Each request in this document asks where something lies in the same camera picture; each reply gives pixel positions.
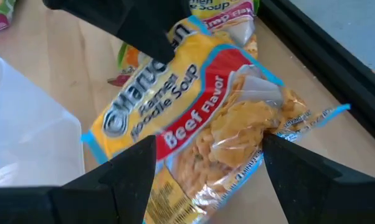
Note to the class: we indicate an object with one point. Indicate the clear plastic bin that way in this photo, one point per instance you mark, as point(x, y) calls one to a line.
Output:
point(35, 130)

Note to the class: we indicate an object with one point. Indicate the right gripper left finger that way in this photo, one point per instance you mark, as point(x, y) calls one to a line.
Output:
point(112, 193)

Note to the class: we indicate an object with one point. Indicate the yellow-green snack packet top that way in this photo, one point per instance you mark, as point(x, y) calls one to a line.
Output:
point(234, 18)

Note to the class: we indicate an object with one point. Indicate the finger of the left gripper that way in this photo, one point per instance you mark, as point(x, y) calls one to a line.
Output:
point(137, 25)

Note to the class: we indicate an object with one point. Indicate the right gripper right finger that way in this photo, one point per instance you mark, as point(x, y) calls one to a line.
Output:
point(315, 196)

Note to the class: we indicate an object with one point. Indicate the yellow beef ramen noodle pack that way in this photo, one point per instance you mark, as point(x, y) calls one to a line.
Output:
point(187, 93)

